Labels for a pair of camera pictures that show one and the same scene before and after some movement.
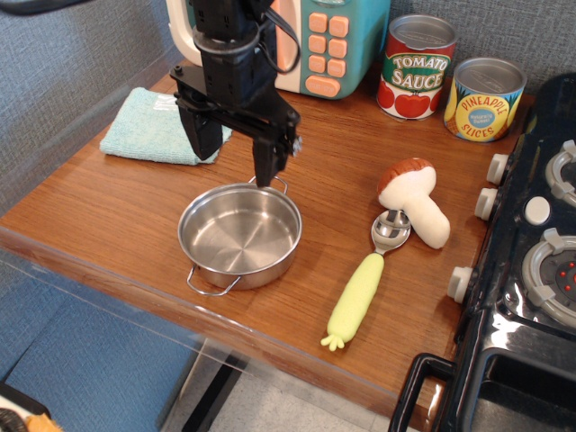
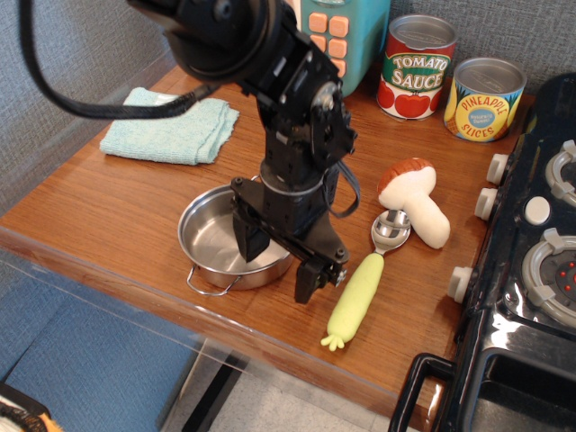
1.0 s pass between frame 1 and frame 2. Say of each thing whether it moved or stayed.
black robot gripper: moved
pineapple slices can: stayed
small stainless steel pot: stayed
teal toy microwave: stayed
